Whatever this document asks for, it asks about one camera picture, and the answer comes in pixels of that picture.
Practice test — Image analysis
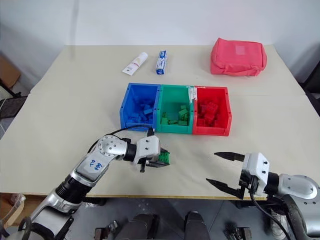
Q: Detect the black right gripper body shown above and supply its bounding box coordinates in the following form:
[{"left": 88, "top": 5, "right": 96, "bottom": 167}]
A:
[{"left": 238, "top": 172, "right": 259, "bottom": 201}]

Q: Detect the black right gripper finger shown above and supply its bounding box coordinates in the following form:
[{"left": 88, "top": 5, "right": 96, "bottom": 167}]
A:
[
  {"left": 213, "top": 151, "right": 247, "bottom": 163},
  {"left": 205, "top": 177, "right": 245, "bottom": 200}
]

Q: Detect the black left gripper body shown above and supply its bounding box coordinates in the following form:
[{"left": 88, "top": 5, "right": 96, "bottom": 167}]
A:
[{"left": 137, "top": 154, "right": 163, "bottom": 174}]

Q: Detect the dark rounded shape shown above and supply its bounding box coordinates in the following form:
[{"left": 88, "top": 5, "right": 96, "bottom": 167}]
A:
[
  {"left": 184, "top": 210, "right": 211, "bottom": 240},
  {"left": 128, "top": 213, "right": 161, "bottom": 240}
]

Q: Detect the green plastic bin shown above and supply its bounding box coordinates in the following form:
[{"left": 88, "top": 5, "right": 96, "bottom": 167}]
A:
[{"left": 155, "top": 84, "right": 197, "bottom": 135}]

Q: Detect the red plastic bin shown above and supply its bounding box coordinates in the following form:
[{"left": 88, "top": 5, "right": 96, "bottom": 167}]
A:
[{"left": 191, "top": 85, "right": 233, "bottom": 137}]

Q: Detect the white sneaker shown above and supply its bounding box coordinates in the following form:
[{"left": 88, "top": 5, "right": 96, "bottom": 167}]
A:
[{"left": 270, "top": 206, "right": 289, "bottom": 239}]

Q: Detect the large red building block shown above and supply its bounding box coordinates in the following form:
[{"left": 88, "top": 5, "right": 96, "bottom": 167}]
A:
[{"left": 199, "top": 99, "right": 219, "bottom": 119}]

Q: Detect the blue plastic bin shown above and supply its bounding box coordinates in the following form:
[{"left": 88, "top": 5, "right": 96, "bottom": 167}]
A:
[{"left": 119, "top": 82, "right": 162, "bottom": 132}]

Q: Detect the white tape strip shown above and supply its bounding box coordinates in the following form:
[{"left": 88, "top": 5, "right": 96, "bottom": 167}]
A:
[{"left": 187, "top": 87, "right": 199, "bottom": 103}]

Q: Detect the blue white toothpaste box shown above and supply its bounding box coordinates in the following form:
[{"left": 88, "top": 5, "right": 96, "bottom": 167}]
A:
[{"left": 154, "top": 49, "right": 168, "bottom": 76}]

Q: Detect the white cosmetic tube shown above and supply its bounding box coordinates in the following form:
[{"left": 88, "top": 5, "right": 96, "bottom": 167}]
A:
[{"left": 121, "top": 51, "right": 149, "bottom": 76}]

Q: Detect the pink fabric zip pouch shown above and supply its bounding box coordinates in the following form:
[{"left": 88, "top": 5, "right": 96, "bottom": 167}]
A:
[{"left": 209, "top": 37, "right": 268, "bottom": 77}]

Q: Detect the clear plastic bag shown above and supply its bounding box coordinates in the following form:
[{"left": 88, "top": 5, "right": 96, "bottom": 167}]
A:
[{"left": 0, "top": 193, "right": 27, "bottom": 226}]

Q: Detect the black mesh seat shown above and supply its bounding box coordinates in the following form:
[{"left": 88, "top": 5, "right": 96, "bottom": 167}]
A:
[{"left": 0, "top": 95, "right": 29, "bottom": 121}]

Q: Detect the brown cardboard box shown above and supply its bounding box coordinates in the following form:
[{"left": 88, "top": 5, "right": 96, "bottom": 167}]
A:
[{"left": 0, "top": 54, "right": 22, "bottom": 89}]

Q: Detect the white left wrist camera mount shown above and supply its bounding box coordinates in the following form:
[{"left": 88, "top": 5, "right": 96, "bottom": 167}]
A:
[{"left": 136, "top": 136, "right": 161, "bottom": 166}]

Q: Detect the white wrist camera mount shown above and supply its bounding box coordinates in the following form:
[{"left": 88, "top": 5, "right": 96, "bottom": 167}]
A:
[
  {"left": 240, "top": 152, "right": 271, "bottom": 196},
  {"left": 136, "top": 136, "right": 161, "bottom": 166}
]

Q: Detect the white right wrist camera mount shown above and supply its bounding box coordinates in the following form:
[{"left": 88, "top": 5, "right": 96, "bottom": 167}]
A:
[{"left": 240, "top": 152, "right": 271, "bottom": 196}]

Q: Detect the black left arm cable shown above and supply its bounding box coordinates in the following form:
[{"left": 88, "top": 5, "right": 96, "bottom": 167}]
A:
[{"left": 86, "top": 126, "right": 155, "bottom": 154}]

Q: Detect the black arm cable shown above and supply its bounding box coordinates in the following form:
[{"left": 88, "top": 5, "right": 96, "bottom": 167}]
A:
[
  {"left": 86, "top": 126, "right": 155, "bottom": 154},
  {"left": 248, "top": 190, "right": 309, "bottom": 240}
]

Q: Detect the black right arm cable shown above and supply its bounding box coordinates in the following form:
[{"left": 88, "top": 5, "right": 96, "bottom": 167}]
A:
[{"left": 248, "top": 190, "right": 309, "bottom": 240}]

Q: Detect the dark equipment at wall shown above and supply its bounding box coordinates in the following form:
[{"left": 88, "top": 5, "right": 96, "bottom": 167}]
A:
[{"left": 291, "top": 44, "right": 320, "bottom": 114}]

